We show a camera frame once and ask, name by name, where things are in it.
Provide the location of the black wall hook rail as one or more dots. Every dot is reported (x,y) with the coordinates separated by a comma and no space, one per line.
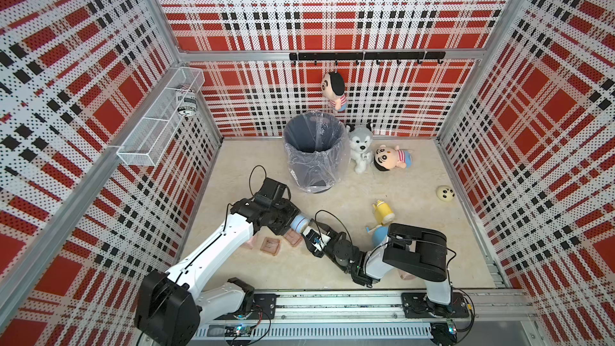
(418,56)

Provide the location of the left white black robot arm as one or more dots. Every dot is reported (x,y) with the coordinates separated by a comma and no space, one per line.
(171,305)

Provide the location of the left green circuit board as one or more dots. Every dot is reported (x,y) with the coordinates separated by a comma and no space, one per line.
(233,331)

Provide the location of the right green circuit board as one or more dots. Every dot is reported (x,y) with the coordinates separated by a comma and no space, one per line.
(444,333)

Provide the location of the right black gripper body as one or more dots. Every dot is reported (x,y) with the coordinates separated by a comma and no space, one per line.
(329,250)

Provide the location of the pink sharpener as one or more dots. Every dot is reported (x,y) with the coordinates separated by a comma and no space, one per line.
(250,244)
(406,276)

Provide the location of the blue sharpener middle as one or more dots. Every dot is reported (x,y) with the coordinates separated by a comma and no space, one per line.
(378,234)

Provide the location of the hanging cartoon boy doll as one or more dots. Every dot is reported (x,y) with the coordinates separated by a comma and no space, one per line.
(333,89)

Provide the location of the yellow pencil sharpener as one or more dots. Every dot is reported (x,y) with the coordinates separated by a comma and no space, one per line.
(383,213)

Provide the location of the husky plush toy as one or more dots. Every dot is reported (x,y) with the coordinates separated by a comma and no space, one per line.
(361,139)

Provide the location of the translucent pink sharpener tray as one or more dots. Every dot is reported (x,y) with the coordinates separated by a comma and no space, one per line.
(271,246)

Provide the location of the black white can in basket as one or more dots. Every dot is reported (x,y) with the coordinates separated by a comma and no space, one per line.
(186,101)

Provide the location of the white wire wall basket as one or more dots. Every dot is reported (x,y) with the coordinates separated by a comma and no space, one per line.
(150,139)

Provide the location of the grey bin with plastic liner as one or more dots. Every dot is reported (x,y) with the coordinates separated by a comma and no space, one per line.
(318,150)

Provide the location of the green circuit board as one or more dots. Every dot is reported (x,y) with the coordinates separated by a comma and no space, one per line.
(444,333)
(233,331)

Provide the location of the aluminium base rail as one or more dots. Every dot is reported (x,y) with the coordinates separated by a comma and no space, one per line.
(497,316)

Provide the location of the lying cartoon boy doll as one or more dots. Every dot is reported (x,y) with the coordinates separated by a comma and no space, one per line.
(388,158)

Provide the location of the cream panda face ball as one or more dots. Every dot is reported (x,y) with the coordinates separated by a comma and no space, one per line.
(445,194)

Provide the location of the blue sharpener front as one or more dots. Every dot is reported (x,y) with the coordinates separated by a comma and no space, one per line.
(300,223)

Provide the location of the blue sharpener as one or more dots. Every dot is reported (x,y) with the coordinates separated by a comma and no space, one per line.
(378,234)
(300,223)

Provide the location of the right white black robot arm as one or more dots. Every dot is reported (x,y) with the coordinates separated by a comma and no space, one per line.
(417,251)

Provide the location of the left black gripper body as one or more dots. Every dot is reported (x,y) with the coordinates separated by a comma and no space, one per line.
(282,215)

